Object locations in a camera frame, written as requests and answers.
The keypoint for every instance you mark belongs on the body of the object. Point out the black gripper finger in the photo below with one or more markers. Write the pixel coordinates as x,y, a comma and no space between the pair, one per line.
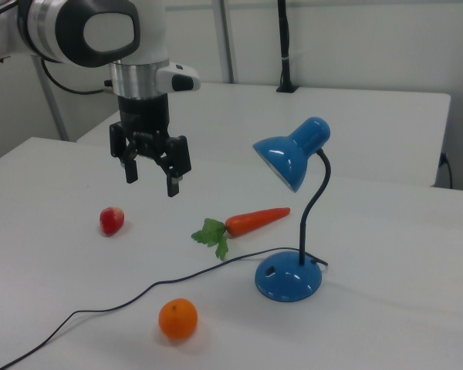
131,171
177,162

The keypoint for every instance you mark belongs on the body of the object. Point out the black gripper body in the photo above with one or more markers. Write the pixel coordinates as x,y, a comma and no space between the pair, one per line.
143,115

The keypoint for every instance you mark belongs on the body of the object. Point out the blue desk lamp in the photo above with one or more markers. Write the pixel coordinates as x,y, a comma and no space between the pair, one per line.
289,158

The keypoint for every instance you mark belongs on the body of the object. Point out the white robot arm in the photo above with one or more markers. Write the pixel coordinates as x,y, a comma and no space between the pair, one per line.
54,27

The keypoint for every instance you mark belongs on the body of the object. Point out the red toy strawberry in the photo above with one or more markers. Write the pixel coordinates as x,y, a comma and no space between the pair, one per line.
111,221

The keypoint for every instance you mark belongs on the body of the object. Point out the orange toy carrot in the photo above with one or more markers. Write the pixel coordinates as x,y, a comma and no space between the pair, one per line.
254,221

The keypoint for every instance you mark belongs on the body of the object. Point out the orange toy mandarin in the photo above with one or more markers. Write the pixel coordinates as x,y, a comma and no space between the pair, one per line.
177,318

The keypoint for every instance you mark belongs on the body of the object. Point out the black pole with base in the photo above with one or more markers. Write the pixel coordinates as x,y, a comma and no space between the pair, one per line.
284,46

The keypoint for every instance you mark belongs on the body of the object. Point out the white background table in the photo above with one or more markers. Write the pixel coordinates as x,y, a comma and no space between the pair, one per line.
370,127

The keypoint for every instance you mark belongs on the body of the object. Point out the grey metal frame post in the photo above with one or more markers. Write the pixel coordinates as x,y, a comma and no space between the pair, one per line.
56,104
227,42

